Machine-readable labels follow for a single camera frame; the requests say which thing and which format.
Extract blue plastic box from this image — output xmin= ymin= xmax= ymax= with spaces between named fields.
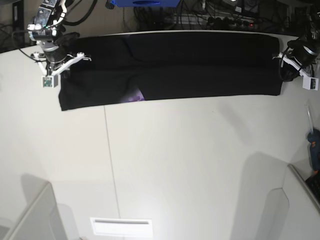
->
xmin=110 ymin=0 xmax=180 ymax=8

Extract blue hot glue gun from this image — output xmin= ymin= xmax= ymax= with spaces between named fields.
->
xmin=305 ymin=104 xmax=320 ymax=173

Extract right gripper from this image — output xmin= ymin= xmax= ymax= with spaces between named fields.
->
xmin=27 ymin=0 xmax=76 ymax=65

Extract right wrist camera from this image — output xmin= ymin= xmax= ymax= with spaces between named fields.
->
xmin=30 ymin=51 xmax=92 ymax=88

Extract black T-shirt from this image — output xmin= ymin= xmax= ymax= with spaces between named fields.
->
xmin=58 ymin=31 xmax=282 ymax=111

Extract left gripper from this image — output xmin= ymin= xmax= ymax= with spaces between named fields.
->
xmin=287 ymin=9 xmax=320 ymax=67

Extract black keyboard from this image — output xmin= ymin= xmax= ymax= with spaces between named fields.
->
xmin=305 ymin=173 xmax=320 ymax=202

